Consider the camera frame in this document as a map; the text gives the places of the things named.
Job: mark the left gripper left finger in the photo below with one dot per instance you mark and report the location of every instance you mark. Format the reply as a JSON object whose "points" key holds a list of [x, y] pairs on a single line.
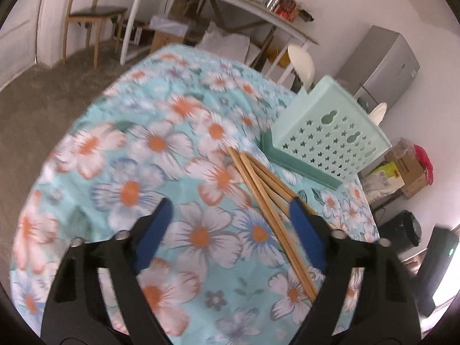
{"points": [[75, 312]]}

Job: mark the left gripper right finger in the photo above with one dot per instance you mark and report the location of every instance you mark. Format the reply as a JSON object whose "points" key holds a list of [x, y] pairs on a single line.
{"points": [[385, 311]]}

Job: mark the wooden chopstick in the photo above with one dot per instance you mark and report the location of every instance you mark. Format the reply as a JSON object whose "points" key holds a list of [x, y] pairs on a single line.
{"points": [[271, 216], [277, 191], [273, 196]]}

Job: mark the dark trash bin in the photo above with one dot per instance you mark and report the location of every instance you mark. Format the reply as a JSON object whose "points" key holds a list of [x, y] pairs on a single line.
{"points": [[403, 231]]}

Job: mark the mint green utensil basket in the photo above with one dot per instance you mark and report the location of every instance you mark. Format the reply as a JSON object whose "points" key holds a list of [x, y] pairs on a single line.
{"points": [[324, 135]]}

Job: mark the silver refrigerator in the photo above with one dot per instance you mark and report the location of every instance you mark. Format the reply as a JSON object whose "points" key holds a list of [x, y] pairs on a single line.
{"points": [[380, 70]]}

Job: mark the floral blue tablecloth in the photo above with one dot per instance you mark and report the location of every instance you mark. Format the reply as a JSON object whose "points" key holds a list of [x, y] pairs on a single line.
{"points": [[161, 130]]}

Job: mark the yellow plastic bag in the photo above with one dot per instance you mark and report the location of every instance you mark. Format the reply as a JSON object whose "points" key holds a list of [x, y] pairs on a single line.
{"points": [[284, 61]]}

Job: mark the white stuffed sack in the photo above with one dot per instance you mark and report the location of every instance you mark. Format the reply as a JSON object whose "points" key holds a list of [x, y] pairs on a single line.
{"points": [[220, 42]]}

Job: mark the cardboard box under table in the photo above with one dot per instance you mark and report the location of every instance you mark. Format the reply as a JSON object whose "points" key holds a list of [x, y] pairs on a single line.
{"points": [[162, 39]]}

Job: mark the wooden chair dark seat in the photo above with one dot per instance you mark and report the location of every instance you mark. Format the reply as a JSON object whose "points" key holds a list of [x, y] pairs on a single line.
{"points": [[94, 15]]}

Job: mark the white side table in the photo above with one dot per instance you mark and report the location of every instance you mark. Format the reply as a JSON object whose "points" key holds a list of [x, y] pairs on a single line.
{"points": [[264, 17]]}

